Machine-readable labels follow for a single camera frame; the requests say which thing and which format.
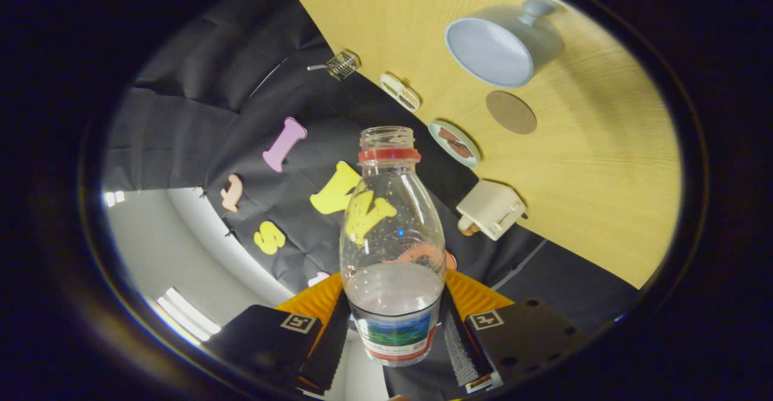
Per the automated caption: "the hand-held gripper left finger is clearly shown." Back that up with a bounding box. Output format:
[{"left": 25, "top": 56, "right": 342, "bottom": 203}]
[{"left": 202, "top": 272, "right": 352, "bottom": 396}]

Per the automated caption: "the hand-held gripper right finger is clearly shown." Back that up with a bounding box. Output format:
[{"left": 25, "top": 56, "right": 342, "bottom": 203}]
[{"left": 444, "top": 268, "right": 589, "bottom": 394}]

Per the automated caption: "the clear plastic juice bottle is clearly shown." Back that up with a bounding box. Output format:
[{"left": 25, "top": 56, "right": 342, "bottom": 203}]
[{"left": 339, "top": 126, "right": 447, "bottom": 367}]

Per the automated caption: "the brown round coaster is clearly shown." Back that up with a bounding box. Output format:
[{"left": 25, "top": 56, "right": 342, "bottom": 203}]
[{"left": 486, "top": 90, "right": 538, "bottom": 135}]

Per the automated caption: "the white cup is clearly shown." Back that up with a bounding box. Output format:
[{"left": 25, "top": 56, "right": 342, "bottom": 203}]
[{"left": 444, "top": 0, "right": 565, "bottom": 89}]

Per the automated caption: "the long ceiling light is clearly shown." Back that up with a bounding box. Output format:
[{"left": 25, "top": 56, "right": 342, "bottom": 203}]
[{"left": 156, "top": 286, "right": 222, "bottom": 342}]

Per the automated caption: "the white toaster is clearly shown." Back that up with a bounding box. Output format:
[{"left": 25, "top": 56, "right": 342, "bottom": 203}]
[{"left": 456, "top": 179, "right": 527, "bottom": 242}]

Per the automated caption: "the wooden table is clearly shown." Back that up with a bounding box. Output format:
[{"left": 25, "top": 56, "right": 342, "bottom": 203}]
[{"left": 279, "top": 0, "right": 683, "bottom": 290}]

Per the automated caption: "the pale green plate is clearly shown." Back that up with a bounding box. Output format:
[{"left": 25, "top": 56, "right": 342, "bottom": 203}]
[{"left": 428, "top": 120, "right": 482, "bottom": 169}]

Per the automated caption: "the small oval dish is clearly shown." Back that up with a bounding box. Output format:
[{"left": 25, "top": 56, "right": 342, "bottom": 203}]
[{"left": 380, "top": 73, "right": 422, "bottom": 113}]

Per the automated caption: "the wire basket with spoon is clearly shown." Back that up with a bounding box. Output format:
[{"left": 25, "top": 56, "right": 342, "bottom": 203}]
[{"left": 307, "top": 50, "right": 362, "bottom": 82}]

